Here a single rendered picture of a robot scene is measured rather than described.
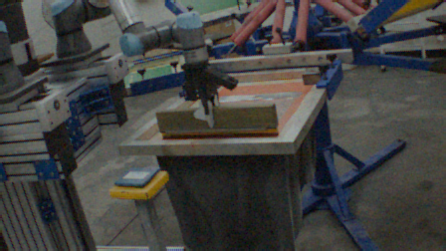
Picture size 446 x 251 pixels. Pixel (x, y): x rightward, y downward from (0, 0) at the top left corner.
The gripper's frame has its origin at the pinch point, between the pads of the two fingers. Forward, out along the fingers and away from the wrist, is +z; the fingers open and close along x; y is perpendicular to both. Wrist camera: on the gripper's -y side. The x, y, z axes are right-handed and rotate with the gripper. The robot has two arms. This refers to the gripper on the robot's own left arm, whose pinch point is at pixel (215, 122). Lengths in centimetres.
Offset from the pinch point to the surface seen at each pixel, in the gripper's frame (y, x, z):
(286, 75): -6, -61, 3
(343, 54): -31, -68, -2
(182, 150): 5.9, 13.8, 3.7
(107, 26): 369, -459, 12
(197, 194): 9.9, 4.4, 23.9
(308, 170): -20.8, -23.7, 29.2
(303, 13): -7, -104, -16
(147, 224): 11.9, 33.0, 18.7
